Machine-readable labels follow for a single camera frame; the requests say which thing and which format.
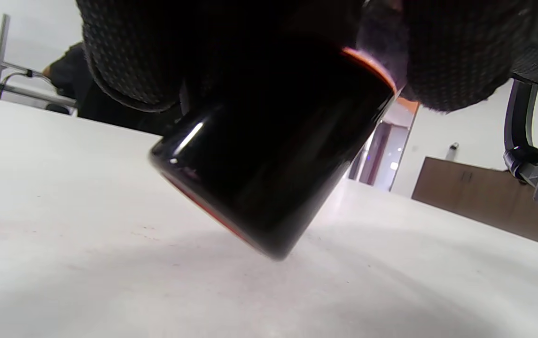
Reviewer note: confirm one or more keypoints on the person's right hand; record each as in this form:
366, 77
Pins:
466, 47

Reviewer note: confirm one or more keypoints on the person's left hand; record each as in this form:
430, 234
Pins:
156, 42

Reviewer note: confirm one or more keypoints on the small white bottle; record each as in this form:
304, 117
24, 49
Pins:
453, 151

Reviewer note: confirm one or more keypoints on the brown wooden cabinet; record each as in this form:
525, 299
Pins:
485, 202

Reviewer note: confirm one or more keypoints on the grey metal frame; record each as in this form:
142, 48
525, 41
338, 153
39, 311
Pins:
0, 51

